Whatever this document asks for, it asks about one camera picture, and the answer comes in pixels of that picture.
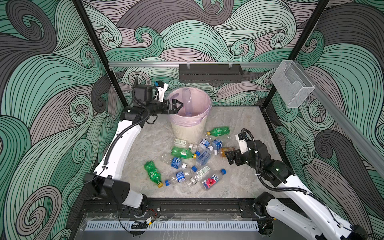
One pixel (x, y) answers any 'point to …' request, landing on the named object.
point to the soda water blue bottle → (203, 158)
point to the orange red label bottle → (227, 149)
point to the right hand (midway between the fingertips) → (233, 150)
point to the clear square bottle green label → (182, 142)
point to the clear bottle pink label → (210, 181)
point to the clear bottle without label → (187, 99)
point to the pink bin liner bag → (201, 104)
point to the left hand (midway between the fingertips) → (176, 102)
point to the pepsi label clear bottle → (180, 176)
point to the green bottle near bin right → (219, 131)
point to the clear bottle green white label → (200, 174)
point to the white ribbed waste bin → (189, 134)
